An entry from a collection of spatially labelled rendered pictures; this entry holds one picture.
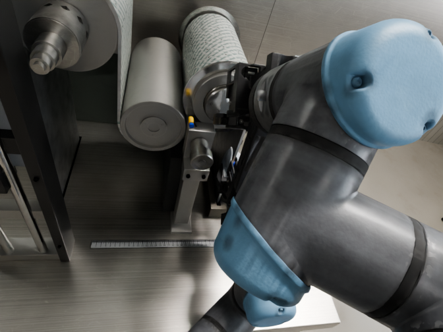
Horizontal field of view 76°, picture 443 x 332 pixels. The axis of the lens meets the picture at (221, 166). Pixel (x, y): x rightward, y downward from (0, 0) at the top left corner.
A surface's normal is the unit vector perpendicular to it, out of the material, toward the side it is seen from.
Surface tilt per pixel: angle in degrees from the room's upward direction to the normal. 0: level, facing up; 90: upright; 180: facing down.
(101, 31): 90
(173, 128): 90
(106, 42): 90
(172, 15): 90
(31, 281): 0
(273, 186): 52
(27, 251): 0
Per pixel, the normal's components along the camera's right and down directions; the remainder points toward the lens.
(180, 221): 0.13, 0.73
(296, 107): -0.68, -0.35
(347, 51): -0.85, -0.42
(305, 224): -0.13, -0.07
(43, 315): 0.23, -0.68
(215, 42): 0.00, -0.67
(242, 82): 0.25, 0.13
